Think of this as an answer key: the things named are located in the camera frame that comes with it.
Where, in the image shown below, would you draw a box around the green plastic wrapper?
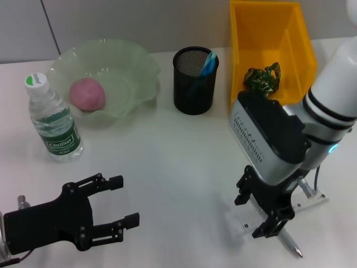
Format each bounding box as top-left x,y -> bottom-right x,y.
242,61 -> 282,98

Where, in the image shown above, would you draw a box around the clear plastic ruler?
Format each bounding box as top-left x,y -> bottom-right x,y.
228,189 -> 330,236

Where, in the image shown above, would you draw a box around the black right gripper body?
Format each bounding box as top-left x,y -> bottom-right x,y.
250,167 -> 301,216

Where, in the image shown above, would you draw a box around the pink peach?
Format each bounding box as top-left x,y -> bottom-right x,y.
69,78 -> 107,112

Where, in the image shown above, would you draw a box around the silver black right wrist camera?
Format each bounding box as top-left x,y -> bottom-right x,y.
229,90 -> 312,185

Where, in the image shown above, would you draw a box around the pale green glass fruit plate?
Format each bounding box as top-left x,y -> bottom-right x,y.
46,38 -> 161,126

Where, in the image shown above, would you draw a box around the yellow plastic bin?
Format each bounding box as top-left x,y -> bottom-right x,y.
229,0 -> 318,112

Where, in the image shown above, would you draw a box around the grey retractable pen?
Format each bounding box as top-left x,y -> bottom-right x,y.
278,229 -> 304,258

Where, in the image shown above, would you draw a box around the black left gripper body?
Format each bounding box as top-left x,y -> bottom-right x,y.
4,183 -> 94,251

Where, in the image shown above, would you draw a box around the right gripper cable with plug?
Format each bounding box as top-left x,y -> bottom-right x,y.
297,164 -> 322,199

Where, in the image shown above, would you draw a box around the black mesh pen holder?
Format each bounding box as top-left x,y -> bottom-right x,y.
172,46 -> 220,115

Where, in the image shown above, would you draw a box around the blue scissors with sheath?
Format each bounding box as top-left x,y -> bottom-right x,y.
186,50 -> 219,98

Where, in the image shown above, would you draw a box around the green label water bottle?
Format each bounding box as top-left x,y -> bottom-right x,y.
23,71 -> 84,162

